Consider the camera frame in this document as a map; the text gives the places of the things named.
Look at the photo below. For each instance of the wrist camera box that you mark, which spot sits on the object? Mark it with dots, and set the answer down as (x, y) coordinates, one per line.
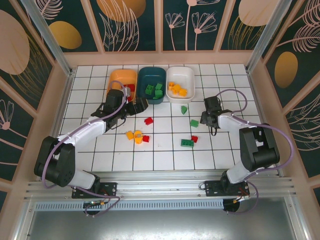
(115, 97)
(212, 103)

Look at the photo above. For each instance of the yellow lego brick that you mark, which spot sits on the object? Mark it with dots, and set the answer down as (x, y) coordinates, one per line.
(129, 135)
(184, 92)
(171, 86)
(177, 89)

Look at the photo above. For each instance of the aluminium frame beam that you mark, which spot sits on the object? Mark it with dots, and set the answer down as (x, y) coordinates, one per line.
(160, 185)

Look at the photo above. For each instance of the aluminium side rail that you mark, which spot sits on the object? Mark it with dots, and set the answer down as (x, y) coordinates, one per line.
(252, 82)
(65, 100)

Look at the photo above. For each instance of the black round grommet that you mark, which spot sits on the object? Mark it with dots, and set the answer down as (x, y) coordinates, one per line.
(231, 206)
(91, 212)

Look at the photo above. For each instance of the small circuit board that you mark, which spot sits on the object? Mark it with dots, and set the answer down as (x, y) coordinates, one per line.
(93, 203)

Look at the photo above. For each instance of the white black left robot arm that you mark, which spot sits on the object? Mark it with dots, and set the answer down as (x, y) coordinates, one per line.
(55, 162)

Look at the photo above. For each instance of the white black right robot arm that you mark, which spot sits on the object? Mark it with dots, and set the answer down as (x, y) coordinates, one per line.
(260, 150)

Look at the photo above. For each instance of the teal plastic container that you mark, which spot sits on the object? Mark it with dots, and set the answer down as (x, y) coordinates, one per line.
(151, 76)

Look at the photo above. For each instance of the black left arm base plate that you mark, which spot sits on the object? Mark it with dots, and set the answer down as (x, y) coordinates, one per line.
(110, 188)

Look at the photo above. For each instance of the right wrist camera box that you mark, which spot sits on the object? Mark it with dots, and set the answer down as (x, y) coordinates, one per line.
(212, 103)

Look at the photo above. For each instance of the long red lego brick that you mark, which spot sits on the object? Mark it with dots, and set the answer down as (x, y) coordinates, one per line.
(132, 88)

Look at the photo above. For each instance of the yellow round lego piece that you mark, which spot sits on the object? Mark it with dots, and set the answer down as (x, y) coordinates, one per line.
(138, 140)

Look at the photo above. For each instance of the green arch lego brick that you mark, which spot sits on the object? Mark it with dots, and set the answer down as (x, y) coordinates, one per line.
(149, 89)

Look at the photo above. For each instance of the aluminium corner post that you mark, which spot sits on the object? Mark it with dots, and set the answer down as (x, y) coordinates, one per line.
(51, 40)
(266, 35)

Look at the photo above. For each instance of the long green lego brick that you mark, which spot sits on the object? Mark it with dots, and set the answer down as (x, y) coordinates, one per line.
(187, 143)

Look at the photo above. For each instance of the white plastic container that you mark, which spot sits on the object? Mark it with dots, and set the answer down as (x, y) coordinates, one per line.
(181, 76)

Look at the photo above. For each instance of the orange plastic container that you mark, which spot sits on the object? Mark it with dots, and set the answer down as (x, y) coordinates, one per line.
(122, 77)

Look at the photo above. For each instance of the grey metal sheet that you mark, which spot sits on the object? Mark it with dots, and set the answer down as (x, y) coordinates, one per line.
(160, 225)

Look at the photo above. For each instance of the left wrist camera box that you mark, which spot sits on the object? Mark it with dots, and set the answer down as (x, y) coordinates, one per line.
(115, 97)

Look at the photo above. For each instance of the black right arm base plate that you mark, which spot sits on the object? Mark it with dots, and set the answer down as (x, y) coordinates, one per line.
(212, 188)

